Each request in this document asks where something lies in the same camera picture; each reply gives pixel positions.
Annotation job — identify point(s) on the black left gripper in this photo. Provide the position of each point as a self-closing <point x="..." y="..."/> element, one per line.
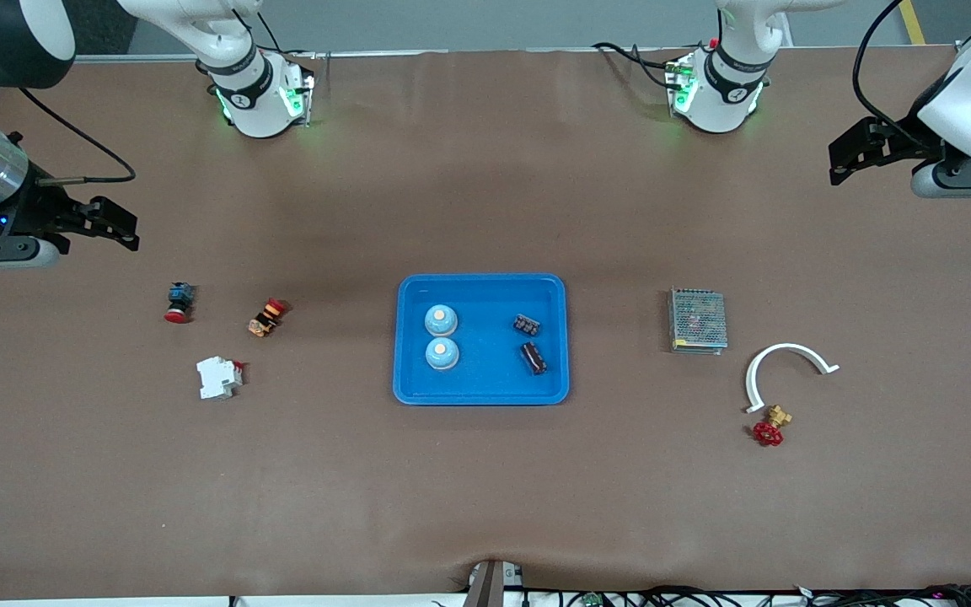
<point x="901" y="145"/>

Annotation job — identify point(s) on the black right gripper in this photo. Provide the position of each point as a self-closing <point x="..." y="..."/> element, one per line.
<point x="29" y="210"/>

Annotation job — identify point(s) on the light blue call bell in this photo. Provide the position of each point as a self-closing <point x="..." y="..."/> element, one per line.
<point x="441" y="320"/>
<point x="442" y="355"/>

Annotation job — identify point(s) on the small black terminal block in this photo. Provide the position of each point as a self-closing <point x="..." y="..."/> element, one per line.
<point x="527" y="324"/>

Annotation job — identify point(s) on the dark cylindrical capacitor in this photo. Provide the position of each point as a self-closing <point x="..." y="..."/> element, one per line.
<point x="534" y="357"/>

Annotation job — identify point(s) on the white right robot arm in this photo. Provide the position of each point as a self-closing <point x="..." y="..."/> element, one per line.
<point x="249" y="93"/>

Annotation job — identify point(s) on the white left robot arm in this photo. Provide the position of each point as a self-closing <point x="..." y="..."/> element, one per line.
<point x="730" y="84"/>

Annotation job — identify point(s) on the red push button blue body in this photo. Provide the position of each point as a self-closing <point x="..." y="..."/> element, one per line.
<point x="179" y="302"/>

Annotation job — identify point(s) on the yellow floor tape strip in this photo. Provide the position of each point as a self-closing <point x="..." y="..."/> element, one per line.
<point x="914" y="24"/>

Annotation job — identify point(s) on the red orange emergency button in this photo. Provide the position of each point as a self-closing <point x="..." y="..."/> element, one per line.
<point x="267" y="317"/>

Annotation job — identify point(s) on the white circuit breaker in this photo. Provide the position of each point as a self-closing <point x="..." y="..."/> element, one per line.
<point x="217" y="378"/>

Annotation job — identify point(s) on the white curved plastic arc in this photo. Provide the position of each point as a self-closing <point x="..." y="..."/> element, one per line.
<point x="789" y="347"/>

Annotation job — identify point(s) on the metal mesh power supply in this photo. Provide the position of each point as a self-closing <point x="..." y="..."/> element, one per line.
<point x="697" y="320"/>

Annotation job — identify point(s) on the blue plastic tray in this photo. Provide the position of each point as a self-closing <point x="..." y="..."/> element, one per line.
<point x="485" y="371"/>

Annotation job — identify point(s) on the brown table cover sheet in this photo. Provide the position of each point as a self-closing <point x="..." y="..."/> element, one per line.
<point x="485" y="489"/>

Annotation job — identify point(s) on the grey metal bracket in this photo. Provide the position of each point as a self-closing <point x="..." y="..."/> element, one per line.
<point x="490" y="586"/>

